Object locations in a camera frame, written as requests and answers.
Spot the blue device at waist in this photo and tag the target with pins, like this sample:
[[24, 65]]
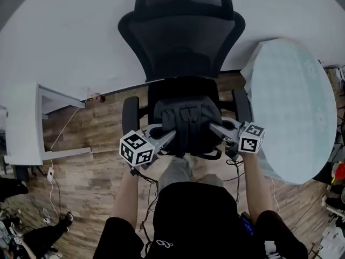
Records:
[[248, 224]]

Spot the person's grey trouser legs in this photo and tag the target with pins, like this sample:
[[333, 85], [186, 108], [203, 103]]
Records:
[[175, 171]]

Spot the white desk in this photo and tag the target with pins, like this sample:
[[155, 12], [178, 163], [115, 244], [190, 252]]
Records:
[[23, 123]]

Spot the red and yellow container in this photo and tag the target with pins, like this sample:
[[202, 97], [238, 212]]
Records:
[[339, 171]]

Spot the person's right forearm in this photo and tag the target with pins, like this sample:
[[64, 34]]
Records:
[[257, 185]]

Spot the pile of white papers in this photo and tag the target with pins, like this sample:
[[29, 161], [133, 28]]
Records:
[[334, 241]]

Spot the black bag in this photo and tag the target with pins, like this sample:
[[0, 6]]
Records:
[[188, 117]]

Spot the black office chair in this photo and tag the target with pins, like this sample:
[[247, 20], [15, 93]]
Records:
[[183, 36]]

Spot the person's black shirt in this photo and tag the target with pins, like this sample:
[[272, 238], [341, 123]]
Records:
[[196, 220]]

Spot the small brown wall-side object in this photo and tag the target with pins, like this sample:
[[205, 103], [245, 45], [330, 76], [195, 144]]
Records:
[[100, 98]]

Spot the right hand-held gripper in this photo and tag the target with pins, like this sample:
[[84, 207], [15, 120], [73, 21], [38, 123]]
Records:
[[250, 140]]

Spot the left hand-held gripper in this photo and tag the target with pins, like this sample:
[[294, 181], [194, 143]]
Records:
[[136, 150]]

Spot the round table with pale cloth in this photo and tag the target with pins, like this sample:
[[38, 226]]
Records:
[[291, 112]]

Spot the person's left forearm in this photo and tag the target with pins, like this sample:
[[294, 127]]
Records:
[[126, 196]]

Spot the white power adapter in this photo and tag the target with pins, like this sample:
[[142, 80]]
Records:
[[50, 174]]

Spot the black bundle on floor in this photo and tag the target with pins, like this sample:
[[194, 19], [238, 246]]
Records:
[[12, 189]]

